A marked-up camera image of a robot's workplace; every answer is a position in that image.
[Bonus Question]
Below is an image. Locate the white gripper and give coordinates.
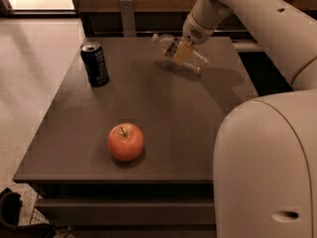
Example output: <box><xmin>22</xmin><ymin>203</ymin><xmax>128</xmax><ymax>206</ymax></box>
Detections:
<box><xmin>172</xmin><ymin>0</ymin><xmax>233</xmax><ymax>64</ymax></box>

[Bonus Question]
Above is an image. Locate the clear plastic water bottle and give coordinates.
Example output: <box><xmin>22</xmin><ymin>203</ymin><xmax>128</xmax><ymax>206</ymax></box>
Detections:
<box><xmin>152</xmin><ymin>34</ymin><xmax>211</xmax><ymax>75</ymax></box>

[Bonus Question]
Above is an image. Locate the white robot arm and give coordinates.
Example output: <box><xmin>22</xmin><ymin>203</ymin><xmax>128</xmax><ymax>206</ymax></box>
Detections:
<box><xmin>182</xmin><ymin>0</ymin><xmax>317</xmax><ymax>238</ymax></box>

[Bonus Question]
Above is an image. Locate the dark blue soda can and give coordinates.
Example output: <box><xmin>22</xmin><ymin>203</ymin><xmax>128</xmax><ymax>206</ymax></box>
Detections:
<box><xmin>80</xmin><ymin>42</ymin><xmax>110</xmax><ymax>87</ymax></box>

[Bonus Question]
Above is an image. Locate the red apple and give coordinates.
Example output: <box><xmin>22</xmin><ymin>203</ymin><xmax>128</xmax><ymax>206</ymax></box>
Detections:
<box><xmin>107</xmin><ymin>123</ymin><xmax>145</xmax><ymax>162</ymax></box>

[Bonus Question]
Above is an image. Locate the grey drawer cabinet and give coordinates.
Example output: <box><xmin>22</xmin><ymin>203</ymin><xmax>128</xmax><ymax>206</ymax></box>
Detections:
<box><xmin>14</xmin><ymin>38</ymin><xmax>256</xmax><ymax>238</ymax></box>

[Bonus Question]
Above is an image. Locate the dark bag on floor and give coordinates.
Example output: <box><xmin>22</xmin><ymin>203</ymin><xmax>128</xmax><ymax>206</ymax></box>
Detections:
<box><xmin>0</xmin><ymin>188</ymin><xmax>55</xmax><ymax>238</ymax></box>

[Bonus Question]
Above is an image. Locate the left metal wall bracket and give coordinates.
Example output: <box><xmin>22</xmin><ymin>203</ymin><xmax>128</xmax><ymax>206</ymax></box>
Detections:
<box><xmin>120</xmin><ymin>0</ymin><xmax>137</xmax><ymax>38</ymax></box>

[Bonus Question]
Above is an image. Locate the wire basket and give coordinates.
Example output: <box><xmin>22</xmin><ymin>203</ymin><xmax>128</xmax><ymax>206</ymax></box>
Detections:
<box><xmin>29</xmin><ymin>205</ymin><xmax>50</xmax><ymax>225</ymax></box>

